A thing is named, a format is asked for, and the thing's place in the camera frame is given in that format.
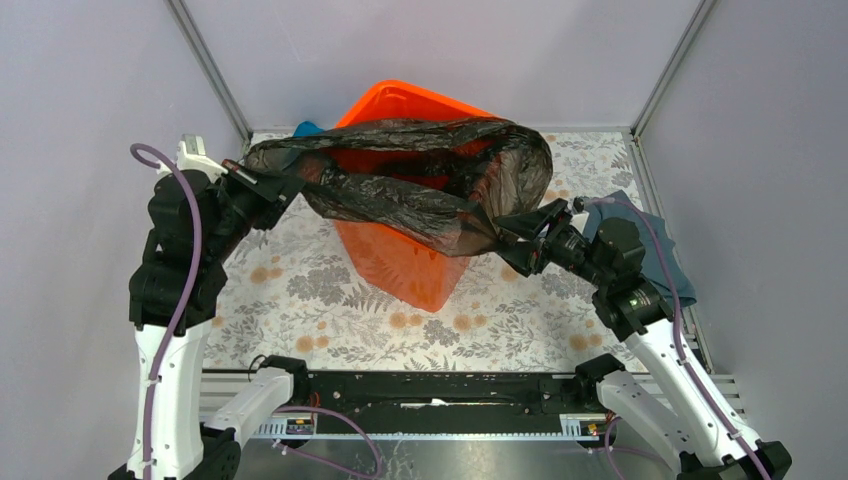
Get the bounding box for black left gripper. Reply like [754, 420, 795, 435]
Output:
[206, 156, 308, 259]

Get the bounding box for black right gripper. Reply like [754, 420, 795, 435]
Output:
[487, 197, 611, 288]

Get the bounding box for black trash bag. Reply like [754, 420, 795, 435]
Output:
[244, 116, 553, 257]

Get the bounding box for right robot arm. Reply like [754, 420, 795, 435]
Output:
[494, 199, 792, 479]

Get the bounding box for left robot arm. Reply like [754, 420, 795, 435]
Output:
[114, 161, 311, 479]

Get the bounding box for orange plastic trash bin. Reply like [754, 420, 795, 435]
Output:
[334, 80, 489, 312]

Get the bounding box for blue cloth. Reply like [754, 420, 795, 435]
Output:
[292, 121, 324, 137]

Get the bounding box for grey-blue cloth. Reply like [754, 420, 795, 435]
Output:
[583, 190, 697, 308]

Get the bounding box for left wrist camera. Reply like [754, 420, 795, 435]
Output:
[176, 134, 226, 183]

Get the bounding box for left aluminium frame post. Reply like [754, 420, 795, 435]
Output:
[164, 0, 253, 143]

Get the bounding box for aluminium frame post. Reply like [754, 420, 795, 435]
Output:
[164, 0, 253, 143]
[630, 0, 720, 138]

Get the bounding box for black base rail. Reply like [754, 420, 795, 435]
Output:
[268, 354, 625, 438]

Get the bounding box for right aluminium frame post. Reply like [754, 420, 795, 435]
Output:
[630, 0, 720, 138]

